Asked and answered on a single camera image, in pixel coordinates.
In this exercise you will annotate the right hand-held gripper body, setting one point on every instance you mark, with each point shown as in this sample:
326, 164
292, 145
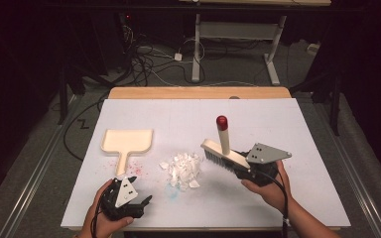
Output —
266, 153

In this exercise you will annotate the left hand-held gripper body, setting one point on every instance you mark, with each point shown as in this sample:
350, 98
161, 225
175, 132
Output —
125, 195

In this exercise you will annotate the cream brush with red tip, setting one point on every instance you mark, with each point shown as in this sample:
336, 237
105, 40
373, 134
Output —
225, 142

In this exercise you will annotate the cream plastic dustpan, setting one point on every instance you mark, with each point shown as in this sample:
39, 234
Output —
127, 140

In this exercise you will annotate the pile of white paper scraps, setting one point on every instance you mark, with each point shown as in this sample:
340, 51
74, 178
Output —
183, 168

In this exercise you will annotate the person's right hand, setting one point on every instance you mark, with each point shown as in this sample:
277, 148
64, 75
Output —
273, 195

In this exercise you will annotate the person's left hand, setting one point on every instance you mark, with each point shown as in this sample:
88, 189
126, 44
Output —
102, 226

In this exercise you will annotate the white board table cover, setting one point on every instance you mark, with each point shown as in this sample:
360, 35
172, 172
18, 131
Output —
211, 112

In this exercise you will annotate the dark round table grommet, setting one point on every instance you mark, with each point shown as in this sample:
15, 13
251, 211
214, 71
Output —
234, 97

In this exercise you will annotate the wooden table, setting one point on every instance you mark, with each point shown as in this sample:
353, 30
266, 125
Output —
178, 92

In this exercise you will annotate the small white box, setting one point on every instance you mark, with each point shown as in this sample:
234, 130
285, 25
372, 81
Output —
313, 49

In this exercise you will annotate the white power adapter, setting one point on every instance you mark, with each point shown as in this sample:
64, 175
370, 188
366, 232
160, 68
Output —
178, 57

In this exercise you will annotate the metal floor rail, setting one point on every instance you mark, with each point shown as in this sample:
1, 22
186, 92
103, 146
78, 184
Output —
373, 214
36, 180

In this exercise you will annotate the white metal desk frame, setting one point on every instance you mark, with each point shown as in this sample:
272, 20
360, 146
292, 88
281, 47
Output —
196, 49

